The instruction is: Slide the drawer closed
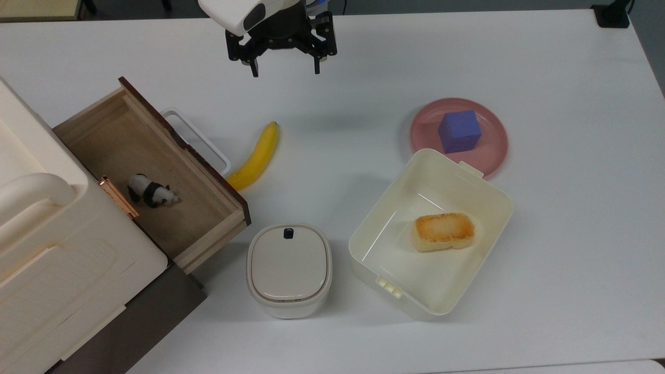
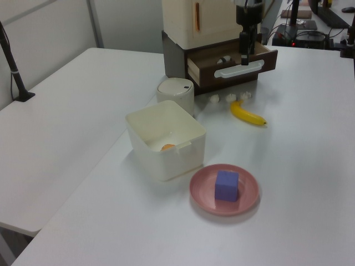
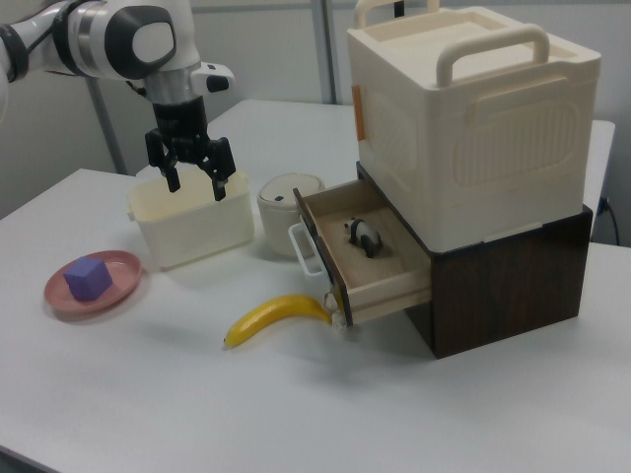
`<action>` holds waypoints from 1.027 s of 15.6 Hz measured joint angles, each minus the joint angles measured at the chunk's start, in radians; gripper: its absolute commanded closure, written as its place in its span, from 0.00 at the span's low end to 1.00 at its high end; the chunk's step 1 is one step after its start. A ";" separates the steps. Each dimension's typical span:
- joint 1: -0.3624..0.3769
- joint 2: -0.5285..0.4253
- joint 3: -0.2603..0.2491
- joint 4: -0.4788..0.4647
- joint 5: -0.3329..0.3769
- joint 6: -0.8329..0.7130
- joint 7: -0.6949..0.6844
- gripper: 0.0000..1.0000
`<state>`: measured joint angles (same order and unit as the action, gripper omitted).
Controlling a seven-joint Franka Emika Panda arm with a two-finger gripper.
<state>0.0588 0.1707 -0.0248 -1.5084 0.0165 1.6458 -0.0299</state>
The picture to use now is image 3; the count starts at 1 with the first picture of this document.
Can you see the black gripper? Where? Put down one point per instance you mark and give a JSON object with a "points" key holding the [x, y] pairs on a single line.
{"points": [[180, 123]]}

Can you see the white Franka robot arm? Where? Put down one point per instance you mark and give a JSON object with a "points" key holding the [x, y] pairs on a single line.
{"points": [[98, 39]]}

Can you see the dark brown wooden drawer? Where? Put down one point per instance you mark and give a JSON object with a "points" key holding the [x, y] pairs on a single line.
{"points": [[493, 295]]}

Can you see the open cream plastic bin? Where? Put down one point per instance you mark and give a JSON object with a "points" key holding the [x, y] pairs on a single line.
{"points": [[197, 231]]}

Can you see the small round cream trash can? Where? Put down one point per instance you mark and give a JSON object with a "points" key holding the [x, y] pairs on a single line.
{"points": [[276, 222]]}

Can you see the pink plate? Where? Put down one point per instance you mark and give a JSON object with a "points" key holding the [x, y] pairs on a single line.
{"points": [[123, 278]]}

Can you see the purple cube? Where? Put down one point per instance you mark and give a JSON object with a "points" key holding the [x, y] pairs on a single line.
{"points": [[89, 278]]}

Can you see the yellow banana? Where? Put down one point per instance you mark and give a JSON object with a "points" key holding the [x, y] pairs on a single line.
{"points": [[276, 313]]}

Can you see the orange latch strip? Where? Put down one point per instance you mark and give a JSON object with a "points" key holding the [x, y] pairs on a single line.
{"points": [[359, 113]]}

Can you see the panda figurine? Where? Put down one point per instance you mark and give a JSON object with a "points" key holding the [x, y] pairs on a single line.
{"points": [[365, 236]]}

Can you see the cream toy cabinet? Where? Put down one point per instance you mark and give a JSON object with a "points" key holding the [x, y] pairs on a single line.
{"points": [[468, 148]]}

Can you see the dark partition post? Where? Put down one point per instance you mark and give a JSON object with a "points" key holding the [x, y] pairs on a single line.
{"points": [[332, 49]]}

